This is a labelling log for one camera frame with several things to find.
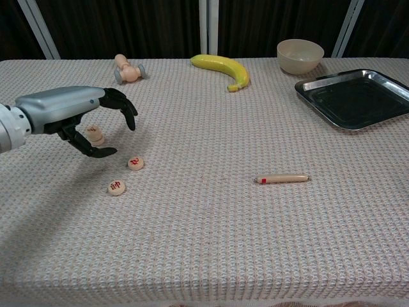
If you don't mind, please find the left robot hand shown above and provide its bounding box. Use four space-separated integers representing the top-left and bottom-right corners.
15 86 139 158

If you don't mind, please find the small wooden dumbbell toy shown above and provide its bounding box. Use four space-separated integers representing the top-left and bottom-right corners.
113 54 148 85

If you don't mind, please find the black curtain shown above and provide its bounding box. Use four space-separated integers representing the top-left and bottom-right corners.
0 0 409 60

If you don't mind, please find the yellow banana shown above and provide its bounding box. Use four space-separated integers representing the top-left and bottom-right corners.
190 54 250 93

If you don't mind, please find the woven beige tablecloth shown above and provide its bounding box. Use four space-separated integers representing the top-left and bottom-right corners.
0 57 409 307

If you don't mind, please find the beige sausage stick red mark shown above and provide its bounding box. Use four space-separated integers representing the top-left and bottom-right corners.
254 173 312 185

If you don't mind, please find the beige bowl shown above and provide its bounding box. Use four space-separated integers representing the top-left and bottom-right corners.
276 38 325 75

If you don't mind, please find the metal tray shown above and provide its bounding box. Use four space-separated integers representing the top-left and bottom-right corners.
294 68 409 131

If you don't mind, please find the white frame post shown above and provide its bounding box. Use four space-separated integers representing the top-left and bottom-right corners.
198 0 219 56
17 0 61 60
331 0 365 58

